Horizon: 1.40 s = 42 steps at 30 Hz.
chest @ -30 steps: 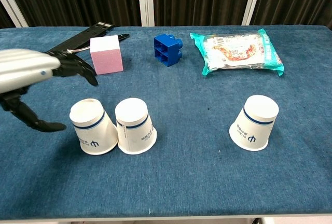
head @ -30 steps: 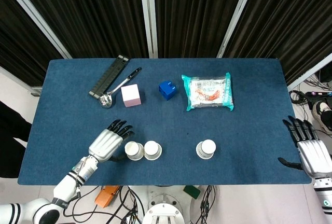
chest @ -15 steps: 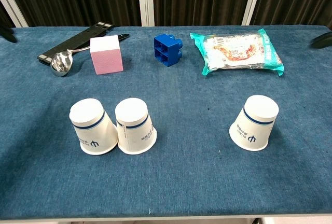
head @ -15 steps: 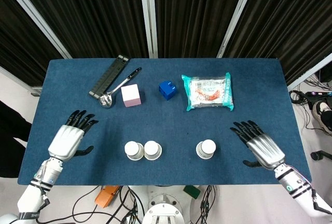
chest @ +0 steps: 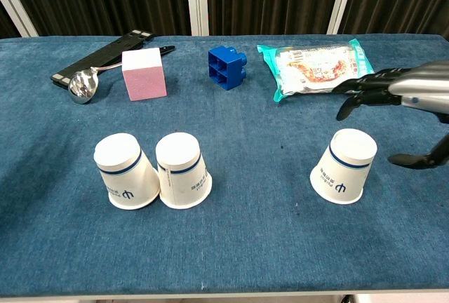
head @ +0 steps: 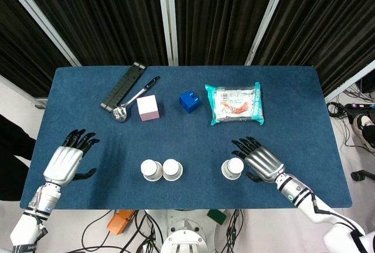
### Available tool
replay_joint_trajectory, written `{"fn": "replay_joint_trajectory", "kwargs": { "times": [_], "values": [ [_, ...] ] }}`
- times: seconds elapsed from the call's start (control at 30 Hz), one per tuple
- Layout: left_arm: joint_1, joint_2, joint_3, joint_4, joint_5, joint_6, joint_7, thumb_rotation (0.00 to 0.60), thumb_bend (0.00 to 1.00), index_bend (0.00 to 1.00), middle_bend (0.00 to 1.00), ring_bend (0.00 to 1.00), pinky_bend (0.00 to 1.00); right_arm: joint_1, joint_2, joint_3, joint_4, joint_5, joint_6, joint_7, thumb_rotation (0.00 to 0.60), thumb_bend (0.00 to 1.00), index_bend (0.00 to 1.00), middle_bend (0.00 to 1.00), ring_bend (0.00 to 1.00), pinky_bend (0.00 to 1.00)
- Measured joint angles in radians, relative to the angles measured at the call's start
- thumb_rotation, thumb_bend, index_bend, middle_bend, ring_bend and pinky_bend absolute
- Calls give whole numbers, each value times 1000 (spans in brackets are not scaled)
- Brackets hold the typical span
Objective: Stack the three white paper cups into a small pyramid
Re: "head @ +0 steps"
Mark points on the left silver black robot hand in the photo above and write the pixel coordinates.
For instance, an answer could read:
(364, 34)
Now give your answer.
(63, 165)

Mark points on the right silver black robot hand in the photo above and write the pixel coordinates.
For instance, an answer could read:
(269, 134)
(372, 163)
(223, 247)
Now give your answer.
(263, 162)

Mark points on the white paper cup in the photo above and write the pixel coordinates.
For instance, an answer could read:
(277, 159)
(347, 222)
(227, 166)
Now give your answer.
(150, 170)
(172, 170)
(233, 168)

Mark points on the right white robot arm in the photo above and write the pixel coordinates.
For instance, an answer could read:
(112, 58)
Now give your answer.
(316, 206)

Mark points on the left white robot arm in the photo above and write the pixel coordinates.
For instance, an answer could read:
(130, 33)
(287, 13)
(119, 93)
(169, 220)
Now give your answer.
(35, 215)

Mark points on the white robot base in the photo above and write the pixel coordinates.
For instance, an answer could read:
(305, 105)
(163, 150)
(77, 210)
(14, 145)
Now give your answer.
(184, 235)

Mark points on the person in black clothing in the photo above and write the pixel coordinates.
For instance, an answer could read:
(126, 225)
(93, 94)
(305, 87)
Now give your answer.
(13, 159)

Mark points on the teal snack food package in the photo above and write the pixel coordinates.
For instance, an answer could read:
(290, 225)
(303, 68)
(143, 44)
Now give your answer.
(235, 103)

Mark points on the green rectangular object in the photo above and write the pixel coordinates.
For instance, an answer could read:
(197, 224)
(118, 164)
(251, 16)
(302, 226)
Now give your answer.
(217, 216)

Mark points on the orange device under table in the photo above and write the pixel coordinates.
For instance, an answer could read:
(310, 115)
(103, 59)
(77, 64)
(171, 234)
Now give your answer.
(120, 220)

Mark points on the blue felt table cloth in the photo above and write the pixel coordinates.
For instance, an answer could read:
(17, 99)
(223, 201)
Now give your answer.
(187, 124)

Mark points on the blue notched block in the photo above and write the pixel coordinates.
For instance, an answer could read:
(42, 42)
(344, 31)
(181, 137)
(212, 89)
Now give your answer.
(189, 101)

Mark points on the black chair base leg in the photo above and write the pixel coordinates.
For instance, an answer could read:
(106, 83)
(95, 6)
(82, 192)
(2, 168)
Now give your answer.
(361, 175)

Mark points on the black ridged plastic bar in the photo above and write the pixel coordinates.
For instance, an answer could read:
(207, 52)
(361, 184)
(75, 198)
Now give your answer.
(123, 86)

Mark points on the pink cube box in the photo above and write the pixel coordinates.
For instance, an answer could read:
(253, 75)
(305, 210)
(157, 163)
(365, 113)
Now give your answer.
(148, 108)

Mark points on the white sneaker on foot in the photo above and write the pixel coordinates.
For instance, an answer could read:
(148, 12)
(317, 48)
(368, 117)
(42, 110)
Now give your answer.
(363, 127)

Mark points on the black device purple light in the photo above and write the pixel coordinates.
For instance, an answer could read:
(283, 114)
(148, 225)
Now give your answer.
(359, 107)

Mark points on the black pleated curtain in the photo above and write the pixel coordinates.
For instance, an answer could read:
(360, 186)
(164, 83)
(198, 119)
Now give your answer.
(99, 15)
(322, 21)
(26, 59)
(219, 15)

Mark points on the grey metal frame rail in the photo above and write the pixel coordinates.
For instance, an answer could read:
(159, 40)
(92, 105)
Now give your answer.
(350, 81)

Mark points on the grey metal frame post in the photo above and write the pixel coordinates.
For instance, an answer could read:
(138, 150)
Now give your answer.
(168, 18)
(268, 18)
(41, 21)

